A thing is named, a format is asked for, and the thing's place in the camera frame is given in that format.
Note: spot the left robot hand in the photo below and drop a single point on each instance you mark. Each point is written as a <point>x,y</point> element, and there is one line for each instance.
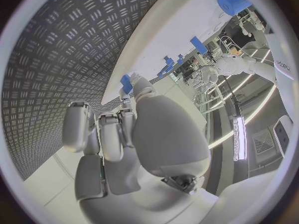
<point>206,76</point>

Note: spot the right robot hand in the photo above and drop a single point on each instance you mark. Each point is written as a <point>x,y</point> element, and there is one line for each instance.
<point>168,138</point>

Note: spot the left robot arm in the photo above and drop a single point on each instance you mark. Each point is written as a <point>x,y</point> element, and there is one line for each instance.
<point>245,65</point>

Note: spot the white task board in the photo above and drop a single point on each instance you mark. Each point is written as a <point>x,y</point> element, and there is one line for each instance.
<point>168,33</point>

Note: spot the blue peg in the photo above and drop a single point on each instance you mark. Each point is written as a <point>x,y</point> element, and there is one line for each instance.
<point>168,60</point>
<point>180,60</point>

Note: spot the blue rectangular block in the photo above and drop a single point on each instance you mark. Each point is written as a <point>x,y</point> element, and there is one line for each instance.
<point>198,44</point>

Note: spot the glowing light bar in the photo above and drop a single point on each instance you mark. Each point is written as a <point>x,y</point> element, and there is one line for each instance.
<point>239,138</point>

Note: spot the large blue cylinder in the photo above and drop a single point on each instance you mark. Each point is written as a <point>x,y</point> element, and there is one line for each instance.
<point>232,1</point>

